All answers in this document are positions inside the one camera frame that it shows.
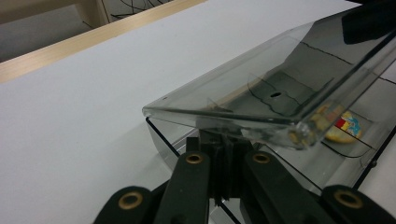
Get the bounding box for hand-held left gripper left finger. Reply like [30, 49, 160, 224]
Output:
[186, 129, 224, 200]

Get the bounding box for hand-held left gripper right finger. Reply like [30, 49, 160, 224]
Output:
[223, 129, 254, 202]

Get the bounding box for smoky clear compartment box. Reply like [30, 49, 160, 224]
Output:
[142, 5, 396, 224]

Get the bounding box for round yellow cartoon badge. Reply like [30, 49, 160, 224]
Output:
[311, 104, 363, 145]

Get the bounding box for wooden table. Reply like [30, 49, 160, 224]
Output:
[0, 0, 207, 84]

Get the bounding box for light wooden shelf unit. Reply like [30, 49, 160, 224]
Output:
[0, 0, 106, 29]

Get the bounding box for tangle of black cables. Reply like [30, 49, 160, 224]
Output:
[102, 0, 176, 20]

